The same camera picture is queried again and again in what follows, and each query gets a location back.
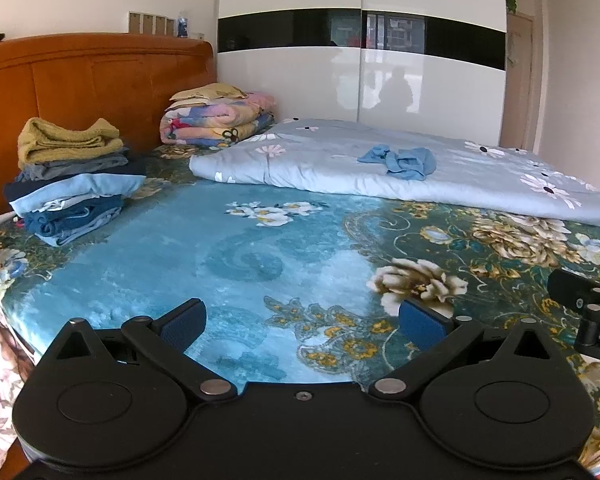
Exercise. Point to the stack of folded clothes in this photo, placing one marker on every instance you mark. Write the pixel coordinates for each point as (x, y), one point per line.
(72, 180)

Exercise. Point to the beige door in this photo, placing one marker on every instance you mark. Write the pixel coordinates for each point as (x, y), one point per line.
(517, 80)

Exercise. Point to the blue garment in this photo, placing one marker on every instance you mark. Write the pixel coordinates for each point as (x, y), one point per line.
(405, 161)

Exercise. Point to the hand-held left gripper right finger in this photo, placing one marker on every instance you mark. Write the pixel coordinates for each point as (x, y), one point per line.
(422, 324)

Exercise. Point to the teal floral blanket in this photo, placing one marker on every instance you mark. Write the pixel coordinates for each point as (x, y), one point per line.
(190, 265)

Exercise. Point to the wooden bed headboard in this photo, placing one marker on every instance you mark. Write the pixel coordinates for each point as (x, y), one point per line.
(80, 85)

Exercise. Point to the blue bottle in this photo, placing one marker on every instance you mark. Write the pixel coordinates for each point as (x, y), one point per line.
(182, 26)

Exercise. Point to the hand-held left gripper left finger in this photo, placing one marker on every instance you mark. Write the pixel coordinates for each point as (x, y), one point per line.
(181, 328)

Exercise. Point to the white wardrobe with black stripe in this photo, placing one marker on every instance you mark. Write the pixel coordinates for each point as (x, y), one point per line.
(360, 50)

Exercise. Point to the light blue floral duvet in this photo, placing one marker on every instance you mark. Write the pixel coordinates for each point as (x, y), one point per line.
(360, 167)

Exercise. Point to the folded pink floral quilt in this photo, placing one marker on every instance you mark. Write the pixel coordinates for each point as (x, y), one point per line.
(215, 122)

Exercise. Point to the beige pillow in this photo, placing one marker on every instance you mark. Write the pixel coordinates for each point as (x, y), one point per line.
(207, 93)

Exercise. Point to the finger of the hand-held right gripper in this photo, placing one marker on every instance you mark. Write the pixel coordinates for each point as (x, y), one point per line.
(570, 287)

